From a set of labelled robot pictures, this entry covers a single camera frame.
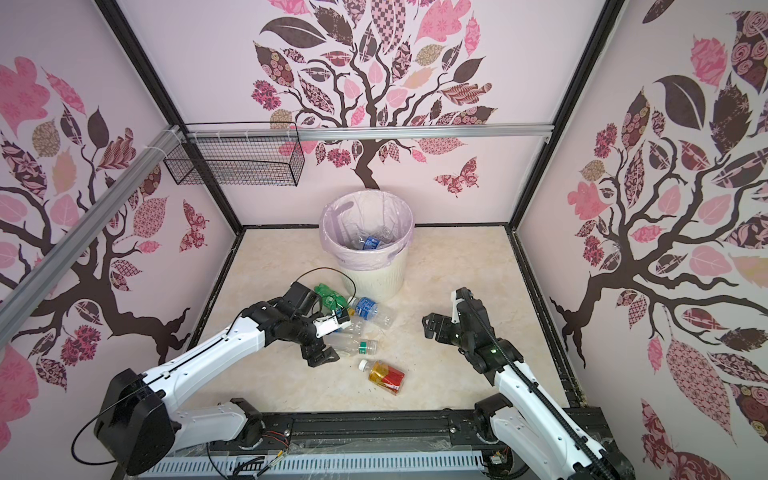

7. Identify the large clear bottle blue label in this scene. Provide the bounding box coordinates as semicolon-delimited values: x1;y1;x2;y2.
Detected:
350;231;391;251

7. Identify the clear bottle blue chinese label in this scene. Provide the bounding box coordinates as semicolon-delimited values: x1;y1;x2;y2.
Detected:
337;316;366;338

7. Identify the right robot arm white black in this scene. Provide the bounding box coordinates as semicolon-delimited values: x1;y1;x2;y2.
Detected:
422;298;636;479

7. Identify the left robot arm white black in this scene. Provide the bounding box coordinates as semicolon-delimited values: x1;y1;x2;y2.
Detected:
94;282;349;476

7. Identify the green bottle near bin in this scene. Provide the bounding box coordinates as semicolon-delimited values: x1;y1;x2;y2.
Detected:
314;283;348;312

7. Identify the white ribbed waste bin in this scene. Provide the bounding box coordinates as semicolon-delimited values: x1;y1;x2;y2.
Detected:
348;251;408;302

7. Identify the pink plastic bin liner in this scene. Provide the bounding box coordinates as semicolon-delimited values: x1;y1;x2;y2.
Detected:
319;189;415;271

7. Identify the clear square bottle green band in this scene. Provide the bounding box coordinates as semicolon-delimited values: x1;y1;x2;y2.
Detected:
324;333;378;356

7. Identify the clear bottle blue sweat label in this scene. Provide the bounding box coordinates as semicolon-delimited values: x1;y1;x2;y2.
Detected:
350;297;396;329

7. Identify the red gold label bottle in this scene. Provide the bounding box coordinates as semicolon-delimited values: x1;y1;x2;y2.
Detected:
358;360;405;395

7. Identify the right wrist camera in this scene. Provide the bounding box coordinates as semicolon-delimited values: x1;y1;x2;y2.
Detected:
451;287;473;325

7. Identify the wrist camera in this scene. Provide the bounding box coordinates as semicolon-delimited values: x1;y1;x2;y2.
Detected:
313;309;351;338
451;287;473;325

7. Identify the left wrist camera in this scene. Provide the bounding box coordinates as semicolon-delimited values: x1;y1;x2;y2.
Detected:
313;309;351;338

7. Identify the white slotted cable duct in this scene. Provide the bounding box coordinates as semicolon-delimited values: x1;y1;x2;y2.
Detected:
139;451;486;479

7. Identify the rear aluminium rail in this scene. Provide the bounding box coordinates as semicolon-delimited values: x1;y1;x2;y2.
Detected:
186;123;554;141

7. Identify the aluminium rail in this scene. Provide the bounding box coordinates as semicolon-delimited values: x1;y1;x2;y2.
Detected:
186;123;554;141
1;125;184;345

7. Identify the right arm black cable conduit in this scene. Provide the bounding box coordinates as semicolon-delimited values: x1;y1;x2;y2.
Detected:
458;296;625;480

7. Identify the black wire mesh basket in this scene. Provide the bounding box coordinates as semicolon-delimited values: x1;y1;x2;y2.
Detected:
164;120;305;187

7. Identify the left aluminium rail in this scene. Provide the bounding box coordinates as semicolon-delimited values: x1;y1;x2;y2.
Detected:
1;125;184;345

